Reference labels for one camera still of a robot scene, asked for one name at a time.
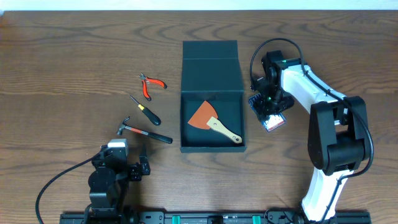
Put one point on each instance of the small claw hammer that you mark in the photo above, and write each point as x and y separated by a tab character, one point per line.
123	126

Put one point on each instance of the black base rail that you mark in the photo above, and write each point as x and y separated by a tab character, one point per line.
186	217

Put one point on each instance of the blue screwdriver set card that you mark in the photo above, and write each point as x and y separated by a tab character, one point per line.
273	122

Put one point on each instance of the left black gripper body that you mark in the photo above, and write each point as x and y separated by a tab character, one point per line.
137	171

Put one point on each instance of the dark green open box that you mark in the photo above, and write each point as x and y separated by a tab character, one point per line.
211	72

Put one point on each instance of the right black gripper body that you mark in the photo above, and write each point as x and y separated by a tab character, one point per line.
269	102

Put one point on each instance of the red handled pliers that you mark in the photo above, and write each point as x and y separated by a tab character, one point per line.
145	80

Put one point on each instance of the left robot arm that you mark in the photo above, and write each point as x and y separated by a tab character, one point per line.
109	184

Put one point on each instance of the orange scraper wooden handle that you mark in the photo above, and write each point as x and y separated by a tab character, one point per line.
206	117

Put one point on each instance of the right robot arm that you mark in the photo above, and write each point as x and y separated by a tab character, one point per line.
340	145

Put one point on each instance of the black handled screwdriver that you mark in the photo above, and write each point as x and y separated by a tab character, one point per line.
153	118

